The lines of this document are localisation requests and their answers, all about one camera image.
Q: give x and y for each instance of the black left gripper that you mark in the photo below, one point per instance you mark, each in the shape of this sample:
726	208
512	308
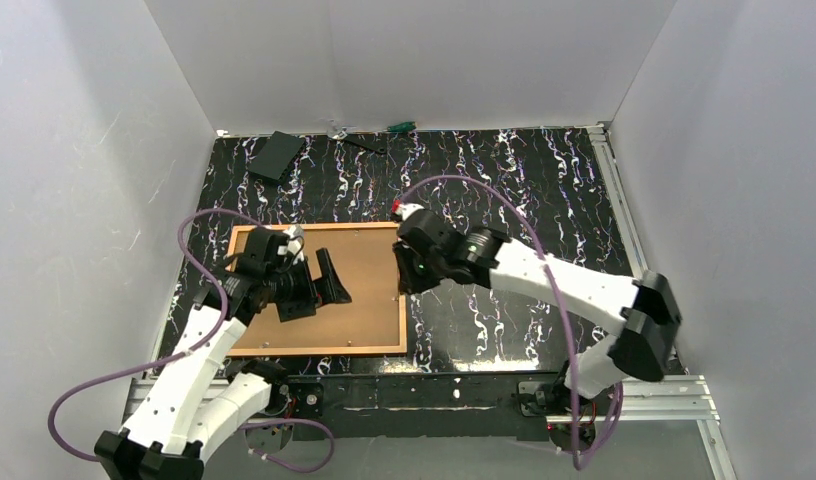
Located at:
321	278

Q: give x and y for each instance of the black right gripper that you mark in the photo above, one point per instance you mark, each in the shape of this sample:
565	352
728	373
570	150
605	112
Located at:
407	266

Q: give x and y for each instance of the orange wooden picture frame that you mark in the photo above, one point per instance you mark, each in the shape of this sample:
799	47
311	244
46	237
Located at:
373	323

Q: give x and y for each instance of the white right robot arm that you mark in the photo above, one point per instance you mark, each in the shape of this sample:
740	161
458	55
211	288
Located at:
639	316

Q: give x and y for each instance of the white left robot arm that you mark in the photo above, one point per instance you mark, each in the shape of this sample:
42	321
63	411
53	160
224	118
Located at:
174	431

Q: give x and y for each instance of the black flat tool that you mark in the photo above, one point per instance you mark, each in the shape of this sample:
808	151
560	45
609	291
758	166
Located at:
377	149

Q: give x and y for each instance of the black rectangular box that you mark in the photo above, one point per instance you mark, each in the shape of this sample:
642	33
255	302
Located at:
274	160

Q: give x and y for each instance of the silver metal clip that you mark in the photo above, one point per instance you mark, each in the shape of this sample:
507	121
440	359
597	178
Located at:
336	131

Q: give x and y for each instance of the green handled screwdriver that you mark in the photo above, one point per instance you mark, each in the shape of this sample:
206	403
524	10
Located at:
402	127

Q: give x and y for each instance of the aluminium rail right side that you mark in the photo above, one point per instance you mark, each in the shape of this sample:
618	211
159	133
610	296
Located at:
611	182

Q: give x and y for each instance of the aluminium rail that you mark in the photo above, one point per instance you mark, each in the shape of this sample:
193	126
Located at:
677	397
611	182

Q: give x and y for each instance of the aluminium rail front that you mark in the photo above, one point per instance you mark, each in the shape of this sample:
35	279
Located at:
677	397

